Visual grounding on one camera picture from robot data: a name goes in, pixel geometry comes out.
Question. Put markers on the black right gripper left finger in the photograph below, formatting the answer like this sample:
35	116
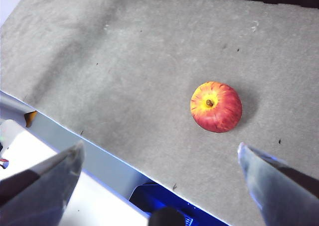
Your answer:
42	191

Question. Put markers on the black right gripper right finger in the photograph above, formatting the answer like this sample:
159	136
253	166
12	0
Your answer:
281	193

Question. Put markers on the red yellow apple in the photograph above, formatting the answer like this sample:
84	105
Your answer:
219	109

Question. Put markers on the black round knob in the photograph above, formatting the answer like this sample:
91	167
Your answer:
167	217

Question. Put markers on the blue lit screen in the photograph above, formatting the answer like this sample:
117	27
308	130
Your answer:
159	196

